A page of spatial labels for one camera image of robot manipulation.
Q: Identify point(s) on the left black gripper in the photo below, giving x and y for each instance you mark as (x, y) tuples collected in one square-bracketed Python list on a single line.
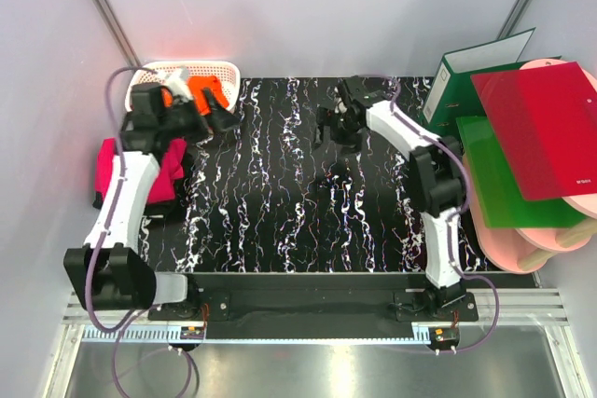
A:
[(222, 119)]

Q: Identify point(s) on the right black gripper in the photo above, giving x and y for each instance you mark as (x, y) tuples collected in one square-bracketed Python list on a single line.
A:
[(327, 117)]

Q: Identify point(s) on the magenta t shirt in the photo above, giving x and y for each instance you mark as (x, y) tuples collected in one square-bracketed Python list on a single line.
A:
[(171, 170)]

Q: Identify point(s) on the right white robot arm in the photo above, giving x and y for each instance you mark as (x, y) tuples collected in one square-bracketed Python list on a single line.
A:
[(436, 183)]

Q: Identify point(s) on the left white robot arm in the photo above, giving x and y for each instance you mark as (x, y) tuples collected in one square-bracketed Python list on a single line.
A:
[(106, 272)]

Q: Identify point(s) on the orange t shirt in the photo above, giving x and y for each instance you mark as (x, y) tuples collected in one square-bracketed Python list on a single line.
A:
[(203, 90)]

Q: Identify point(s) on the white plastic basket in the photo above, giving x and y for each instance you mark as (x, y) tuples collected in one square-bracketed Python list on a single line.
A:
[(223, 78)]

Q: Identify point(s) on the folded black t shirt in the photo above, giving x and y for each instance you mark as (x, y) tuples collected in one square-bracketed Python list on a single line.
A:
[(160, 210)]

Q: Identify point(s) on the green lever arch binder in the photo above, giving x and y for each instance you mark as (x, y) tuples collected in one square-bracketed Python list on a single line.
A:
[(453, 94)]

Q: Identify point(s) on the green plastic folder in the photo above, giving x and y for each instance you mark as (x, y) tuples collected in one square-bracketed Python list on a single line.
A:
[(500, 199)]

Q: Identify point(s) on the red plastic folder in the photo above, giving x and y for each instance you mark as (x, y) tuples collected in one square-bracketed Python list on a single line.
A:
[(544, 119)]

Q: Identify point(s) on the pink round wooden stool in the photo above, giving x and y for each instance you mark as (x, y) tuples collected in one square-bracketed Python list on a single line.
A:
[(524, 250)]

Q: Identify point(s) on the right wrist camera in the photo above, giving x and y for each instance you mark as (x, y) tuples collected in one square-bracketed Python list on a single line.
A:
[(343, 105)]

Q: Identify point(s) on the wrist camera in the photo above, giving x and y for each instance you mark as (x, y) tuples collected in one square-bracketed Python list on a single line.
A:
[(343, 105), (173, 83)]

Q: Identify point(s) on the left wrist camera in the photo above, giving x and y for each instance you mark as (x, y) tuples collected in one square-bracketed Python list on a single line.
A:
[(173, 83)]

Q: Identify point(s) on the aluminium rail frame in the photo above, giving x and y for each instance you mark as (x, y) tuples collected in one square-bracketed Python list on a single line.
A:
[(521, 346)]

